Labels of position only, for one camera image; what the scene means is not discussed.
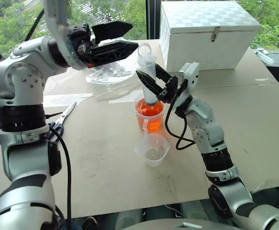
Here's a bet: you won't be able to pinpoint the dark rounded shoe shape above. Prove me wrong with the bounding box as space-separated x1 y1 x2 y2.
81 216 99 230

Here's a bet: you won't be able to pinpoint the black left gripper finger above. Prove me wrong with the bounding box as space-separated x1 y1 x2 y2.
91 20 134 44
89 40 139 67

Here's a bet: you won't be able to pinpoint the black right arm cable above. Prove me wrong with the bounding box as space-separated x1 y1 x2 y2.
165 86 195 151

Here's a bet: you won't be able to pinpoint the packaged syringe wrapper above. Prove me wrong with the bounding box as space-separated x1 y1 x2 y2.
253 47 277 66

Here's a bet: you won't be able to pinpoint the empty clear plastic cup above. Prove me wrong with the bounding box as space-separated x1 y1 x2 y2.
134 132 171 168

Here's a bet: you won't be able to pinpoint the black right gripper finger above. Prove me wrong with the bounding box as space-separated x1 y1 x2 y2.
154 63 173 84
135 69 164 98

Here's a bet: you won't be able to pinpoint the white checkered lidded box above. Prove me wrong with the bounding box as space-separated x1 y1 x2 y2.
159 0 262 73

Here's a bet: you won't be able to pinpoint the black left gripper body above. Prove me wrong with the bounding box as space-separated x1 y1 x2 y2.
67 23 100 69

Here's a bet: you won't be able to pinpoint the white paper strip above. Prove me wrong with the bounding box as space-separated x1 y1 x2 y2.
43 92 93 107

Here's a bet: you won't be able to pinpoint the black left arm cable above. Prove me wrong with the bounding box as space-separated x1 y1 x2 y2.
48 124 73 222

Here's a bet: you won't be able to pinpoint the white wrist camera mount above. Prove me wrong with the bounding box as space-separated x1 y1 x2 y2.
177 61 201 114
43 0 90 71

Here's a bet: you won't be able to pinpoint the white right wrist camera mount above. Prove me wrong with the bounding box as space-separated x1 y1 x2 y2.
177 61 201 114

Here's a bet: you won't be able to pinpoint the clear plastic bag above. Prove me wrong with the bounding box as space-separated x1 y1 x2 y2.
85 58 143 85

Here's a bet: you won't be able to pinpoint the blue handled scissors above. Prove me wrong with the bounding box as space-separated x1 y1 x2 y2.
45 101 78 142

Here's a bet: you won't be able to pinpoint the clear plastic syringe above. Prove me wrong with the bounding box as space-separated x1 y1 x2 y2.
136 42 161 106

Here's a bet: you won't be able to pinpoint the metal box latch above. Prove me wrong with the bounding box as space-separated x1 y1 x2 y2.
211 26 221 43

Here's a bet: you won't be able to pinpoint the black slanted rod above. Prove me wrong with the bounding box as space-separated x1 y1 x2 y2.
24 8 45 42

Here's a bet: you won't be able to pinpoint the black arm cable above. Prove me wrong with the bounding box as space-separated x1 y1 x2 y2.
48 124 73 222
165 86 195 151

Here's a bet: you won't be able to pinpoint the grey robot torso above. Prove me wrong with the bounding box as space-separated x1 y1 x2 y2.
115 208 240 230

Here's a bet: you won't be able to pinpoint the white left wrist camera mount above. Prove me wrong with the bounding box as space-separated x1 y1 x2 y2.
43 0 90 71

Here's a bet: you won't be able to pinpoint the plastic cup with red liquid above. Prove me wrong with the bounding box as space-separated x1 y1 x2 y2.
134 96 165 134

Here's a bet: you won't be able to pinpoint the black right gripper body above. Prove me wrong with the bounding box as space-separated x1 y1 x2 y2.
156 76 180 104

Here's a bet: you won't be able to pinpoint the black window frame post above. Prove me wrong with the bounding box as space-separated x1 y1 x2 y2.
145 0 163 40

